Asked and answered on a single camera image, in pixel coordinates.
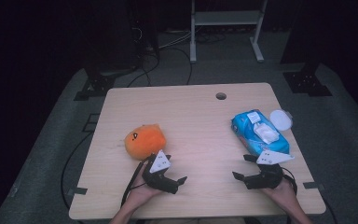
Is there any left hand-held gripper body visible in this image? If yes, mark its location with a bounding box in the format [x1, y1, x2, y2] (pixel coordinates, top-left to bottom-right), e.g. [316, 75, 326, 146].
[141, 149, 180, 195]

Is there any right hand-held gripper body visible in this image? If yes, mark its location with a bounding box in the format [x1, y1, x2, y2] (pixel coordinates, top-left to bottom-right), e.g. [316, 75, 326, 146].
[242, 149, 296, 190]

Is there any orange plush toy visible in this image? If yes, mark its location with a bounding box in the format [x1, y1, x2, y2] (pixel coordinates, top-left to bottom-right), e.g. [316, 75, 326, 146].
[123, 123, 168, 161]

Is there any blue wet wipes pack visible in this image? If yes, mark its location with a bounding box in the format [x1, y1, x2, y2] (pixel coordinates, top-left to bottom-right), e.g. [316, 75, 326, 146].
[230, 108, 294, 157]

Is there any white wet wipe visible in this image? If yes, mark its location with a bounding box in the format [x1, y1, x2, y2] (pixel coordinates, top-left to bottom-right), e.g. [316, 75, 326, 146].
[253, 121, 281, 145]

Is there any person's right hand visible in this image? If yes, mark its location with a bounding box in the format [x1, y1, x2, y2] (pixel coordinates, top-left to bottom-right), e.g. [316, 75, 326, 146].
[262, 179, 299, 215]

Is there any person's left hand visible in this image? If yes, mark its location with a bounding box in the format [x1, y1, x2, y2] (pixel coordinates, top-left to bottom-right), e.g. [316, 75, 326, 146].
[125, 169, 166, 208]

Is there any grey tape piece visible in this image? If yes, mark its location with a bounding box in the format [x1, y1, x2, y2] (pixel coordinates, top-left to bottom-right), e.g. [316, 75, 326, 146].
[302, 181, 325, 191]
[67, 186, 89, 196]

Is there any black stand base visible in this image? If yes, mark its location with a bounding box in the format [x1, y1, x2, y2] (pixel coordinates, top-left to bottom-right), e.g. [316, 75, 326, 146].
[282, 62, 334, 97]
[73, 66, 119, 102]

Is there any white metal stand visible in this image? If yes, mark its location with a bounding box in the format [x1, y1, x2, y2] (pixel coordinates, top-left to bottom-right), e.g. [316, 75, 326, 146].
[189, 0, 269, 63]

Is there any right hand-held gripper black cable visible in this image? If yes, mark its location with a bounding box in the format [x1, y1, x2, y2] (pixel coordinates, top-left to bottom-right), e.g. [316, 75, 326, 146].
[280, 167, 298, 195]

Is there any hand-held gripper black cable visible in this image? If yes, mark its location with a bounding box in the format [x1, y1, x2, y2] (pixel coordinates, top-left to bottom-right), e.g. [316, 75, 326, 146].
[120, 157, 152, 206]
[280, 167, 298, 195]

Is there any left hand-held gripper black cable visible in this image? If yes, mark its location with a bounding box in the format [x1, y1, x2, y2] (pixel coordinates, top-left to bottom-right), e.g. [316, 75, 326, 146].
[120, 157, 152, 206]

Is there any black floor cable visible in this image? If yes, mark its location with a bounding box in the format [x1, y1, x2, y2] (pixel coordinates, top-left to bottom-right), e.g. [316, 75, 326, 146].
[60, 132, 94, 211]
[126, 50, 161, 88]
[167, 46, 194, 86]

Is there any white floor cable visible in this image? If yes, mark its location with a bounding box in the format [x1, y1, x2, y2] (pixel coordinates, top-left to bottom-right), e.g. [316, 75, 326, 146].
[158, 31, 194, 50]

